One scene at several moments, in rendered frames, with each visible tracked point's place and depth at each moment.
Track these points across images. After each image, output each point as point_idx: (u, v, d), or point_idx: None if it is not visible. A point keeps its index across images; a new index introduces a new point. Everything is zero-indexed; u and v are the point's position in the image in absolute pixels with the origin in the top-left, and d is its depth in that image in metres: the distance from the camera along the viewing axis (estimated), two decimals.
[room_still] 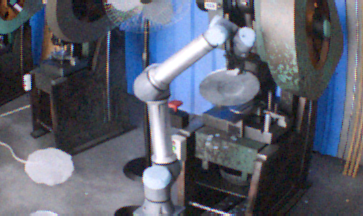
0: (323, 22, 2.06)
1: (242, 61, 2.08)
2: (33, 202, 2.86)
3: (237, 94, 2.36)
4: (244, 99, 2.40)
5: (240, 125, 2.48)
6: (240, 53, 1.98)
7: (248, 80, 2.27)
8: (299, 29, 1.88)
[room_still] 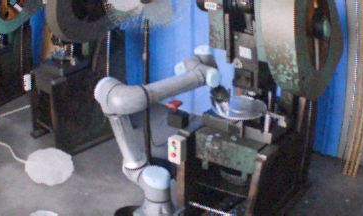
0: None
1: (220, 86, 2.36)
2: (33, 202, 2.86)
3: None
4: None
5: (240, 125, 2.48)
6: (218, 69, 2.28)
7: (242, 100, 2.61)
8: (299, 29, 1.88)
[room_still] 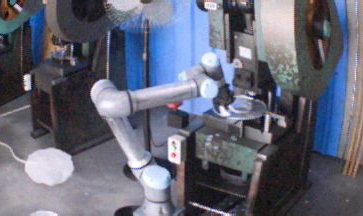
0: (325, 19, 2.09)
1: None
2: (33, 202, 2.86)
3: (240, 112, 2.46)
4: (237, 117, 2.41)
5: (240, 125, 2.48)
6: (223, 73, 2.25)
7: None
8: (299, 29, 1.88)
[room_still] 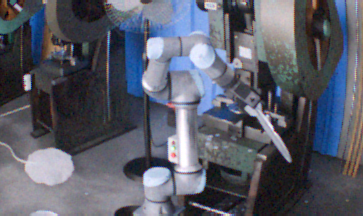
0: (326, 20, 2.11)
1: (235, 95, 1.72)
2: (33, 202, 2.86)
3: (277, 140, 1.78)
4: (281, 143, 1.72)
5: (240, 125, 2.48)
6: None
7: (261, 116, 1.82)
8: (299, 29, 1.88)
